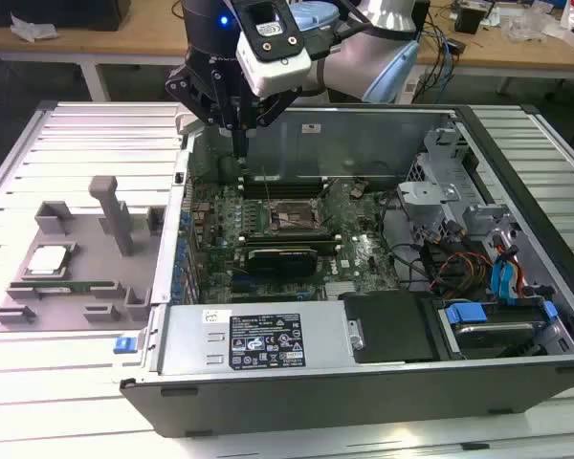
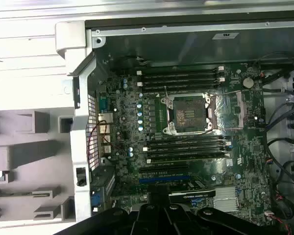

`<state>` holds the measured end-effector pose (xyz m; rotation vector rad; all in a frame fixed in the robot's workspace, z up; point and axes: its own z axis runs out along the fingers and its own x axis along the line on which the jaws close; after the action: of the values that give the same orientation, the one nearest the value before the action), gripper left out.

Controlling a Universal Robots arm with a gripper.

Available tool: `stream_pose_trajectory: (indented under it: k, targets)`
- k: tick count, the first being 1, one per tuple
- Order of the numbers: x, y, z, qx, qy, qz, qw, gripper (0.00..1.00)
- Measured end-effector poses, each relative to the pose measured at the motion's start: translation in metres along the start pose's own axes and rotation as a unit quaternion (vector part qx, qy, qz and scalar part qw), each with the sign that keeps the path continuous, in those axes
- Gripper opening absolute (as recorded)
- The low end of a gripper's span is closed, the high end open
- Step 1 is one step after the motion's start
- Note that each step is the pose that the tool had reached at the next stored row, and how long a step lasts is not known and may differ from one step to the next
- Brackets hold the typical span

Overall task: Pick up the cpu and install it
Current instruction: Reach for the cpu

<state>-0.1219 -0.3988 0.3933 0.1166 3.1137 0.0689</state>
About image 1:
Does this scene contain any black plastic shroud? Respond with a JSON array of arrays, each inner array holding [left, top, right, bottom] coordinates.
[[338, 290, 442, 365]]

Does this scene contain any crumpled white plastic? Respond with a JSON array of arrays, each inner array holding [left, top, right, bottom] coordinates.
[[9, 12, 59, 43]]

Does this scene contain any grey parts rack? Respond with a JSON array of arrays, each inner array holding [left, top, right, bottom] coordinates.
[[0, 175, 166, 334]]

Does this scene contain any silver power supply unit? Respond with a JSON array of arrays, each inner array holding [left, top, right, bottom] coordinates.
[[158, 301, 360, 377]]

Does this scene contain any small black cube device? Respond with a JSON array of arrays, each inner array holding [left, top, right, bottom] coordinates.
[[455, 3, 485, 34]]

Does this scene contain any hard disk in blue carrier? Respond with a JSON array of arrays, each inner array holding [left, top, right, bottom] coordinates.
[[437, 298, 559, 361]]

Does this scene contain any blue network cable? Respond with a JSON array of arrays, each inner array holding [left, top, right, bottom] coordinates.
[[434, 21, 456, 104]]

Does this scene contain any silver chipset heatsink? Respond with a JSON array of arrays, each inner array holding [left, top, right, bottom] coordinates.
[[324, 281, 361, 300]]

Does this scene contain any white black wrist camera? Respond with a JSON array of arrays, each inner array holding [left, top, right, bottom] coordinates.
[[235, 0, 313, 98]]

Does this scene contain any black camera cable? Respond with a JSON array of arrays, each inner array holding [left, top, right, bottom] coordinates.
[[334, 0, 417, 39]]

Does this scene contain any black RAM slot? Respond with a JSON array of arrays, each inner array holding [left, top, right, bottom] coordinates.
[[241, 175, 327, 188], [242, 186, 329, 200], [237, 230, 335, 243], [241, 239, 341, 253]]

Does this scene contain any black power cable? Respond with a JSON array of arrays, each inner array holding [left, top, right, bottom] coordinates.
[[381, 190, 442, 292]]

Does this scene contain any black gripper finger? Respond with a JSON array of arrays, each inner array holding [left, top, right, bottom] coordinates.
[[239, 89, 298, 161], [165, 65, 241, 161]]

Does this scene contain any wooden desk white frame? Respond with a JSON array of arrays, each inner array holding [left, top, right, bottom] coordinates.
[[0, 0, 574, 104]]

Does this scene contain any green RAM stick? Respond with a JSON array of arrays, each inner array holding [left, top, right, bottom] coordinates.
[[9, 280, 117, 295]]

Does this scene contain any green motherboard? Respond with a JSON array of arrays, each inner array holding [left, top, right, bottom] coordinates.
[[190, 174, 404, 305]]

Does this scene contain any blue flat data wire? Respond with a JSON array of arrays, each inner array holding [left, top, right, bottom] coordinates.
[[489, 260, 520, 307]]

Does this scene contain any clear plastic wrapping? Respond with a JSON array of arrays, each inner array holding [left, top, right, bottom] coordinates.
[[504, 8, 563, 43]]

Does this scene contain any black graphics card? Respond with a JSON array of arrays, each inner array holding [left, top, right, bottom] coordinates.
[[245, 246, 320, 279]]

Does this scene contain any large black box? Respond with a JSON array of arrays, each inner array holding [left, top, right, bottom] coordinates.
[[0, 0, 131, 31]]

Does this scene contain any black open PC case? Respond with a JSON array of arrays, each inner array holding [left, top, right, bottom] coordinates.
[[119, 102, 574, 439]]

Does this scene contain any CPU socket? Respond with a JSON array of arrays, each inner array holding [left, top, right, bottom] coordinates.
[[265, 196, 326, 236]]

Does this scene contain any red power wire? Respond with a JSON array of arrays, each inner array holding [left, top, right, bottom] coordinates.
[[433, 251, 495, 289]]

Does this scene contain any black cylinder part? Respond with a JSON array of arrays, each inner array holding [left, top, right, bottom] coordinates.
[[218, 155, 241, 184]]

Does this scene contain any silver metal drive cage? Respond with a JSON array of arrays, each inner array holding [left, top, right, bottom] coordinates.
[[395, 124, 527, 250]]

